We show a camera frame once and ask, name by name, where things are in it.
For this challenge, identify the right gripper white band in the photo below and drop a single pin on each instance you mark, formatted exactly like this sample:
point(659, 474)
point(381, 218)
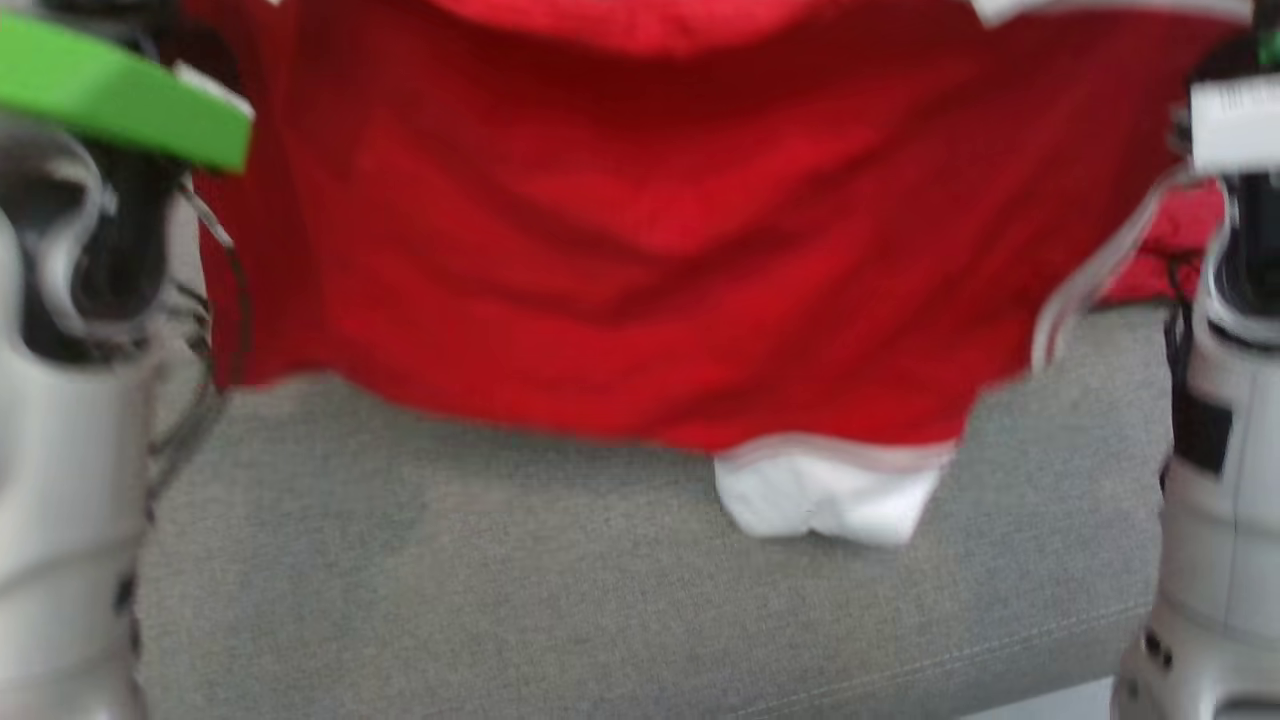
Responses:
point(1240, 130)

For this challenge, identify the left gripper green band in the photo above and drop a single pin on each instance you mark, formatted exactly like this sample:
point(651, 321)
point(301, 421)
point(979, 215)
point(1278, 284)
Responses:
point(120, 95)

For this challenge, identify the red jersey with striped trim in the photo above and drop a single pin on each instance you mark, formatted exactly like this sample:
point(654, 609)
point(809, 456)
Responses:
point(650, 250)

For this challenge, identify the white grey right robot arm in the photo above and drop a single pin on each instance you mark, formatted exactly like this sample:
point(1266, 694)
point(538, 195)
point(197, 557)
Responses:
point(1220, 520)

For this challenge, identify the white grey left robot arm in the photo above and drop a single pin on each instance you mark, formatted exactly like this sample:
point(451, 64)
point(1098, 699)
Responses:
point(60, 480)

